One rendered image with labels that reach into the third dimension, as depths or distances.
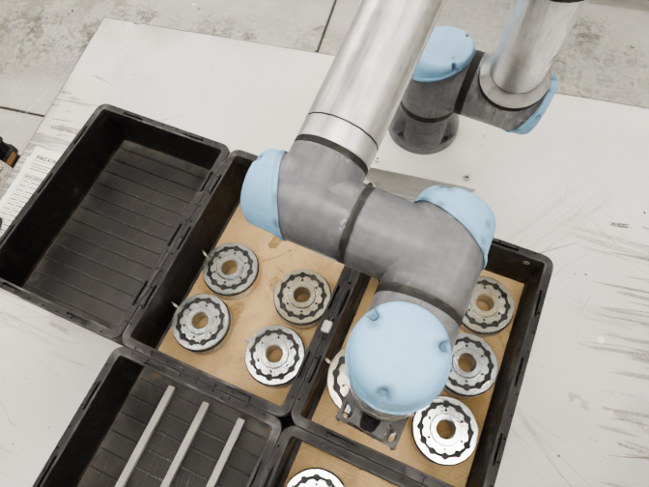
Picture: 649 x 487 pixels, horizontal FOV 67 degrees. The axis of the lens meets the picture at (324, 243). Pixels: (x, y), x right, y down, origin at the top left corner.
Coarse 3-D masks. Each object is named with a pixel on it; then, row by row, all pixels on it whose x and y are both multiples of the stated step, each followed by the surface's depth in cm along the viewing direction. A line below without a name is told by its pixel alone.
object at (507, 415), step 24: (552, 264) 80; (336, 312) 79; (528, 336) 76; (312, 384) 74; (504, 408) 72; (312, 432) 72; (336, 432) 72; (504, 432) 70; (384, 456) 70; (432, 480) 70
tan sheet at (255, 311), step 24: (240, 216) 98; (240, 240) 96; (264, 240) 96; (264, 264) 94; (288, 264) 93; (312, 264) 93; (336, 264) 93; (192, 288) 92; (264, 288) 92; (240, 312) 90; (264, 312) 90; (168, 336) 89; (240, 336) 88; (312, 336) 87; (192, 360) 87; (216, 360) 87; (240, 360) 86; (240, 384) 85
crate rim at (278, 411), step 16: (224, 176) 90; (208, 192) 89; (192, 224) 86; (176, 256) 84; (160, 272) 83; (336, 288) 80; (144, 304) 81; (336, 304) 79; (320, 320) 78; (128, 336) 79; (320, 336) 79; (144, 352) 78; (160, 352) 78; (176, 368) 76; (192, 368) 76; (304, 368) 75; (208, 384) 75; (224, 384) 75; (256, 400) 74; (288, 400) 74
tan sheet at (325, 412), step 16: (368, 288) 91; (512, 288) 89; (368, 304) 89; (480, 304) 88; (512, 320) 87; (496, 336) 86; (496, 352) 85; (464, 368) 84; (320, 400) 83; (464, 400) 82; (480, 400) 82; (320, 416) 82; (480, 416) 81; (352, 432) 81; (448, 432) 80; (480, 432) 80; (384, 448) 80; (400, 448) 79; (416, 464) 78; (432, 464) 78; (464, 464) 78; (448, 480) 77; (464, 480) 77
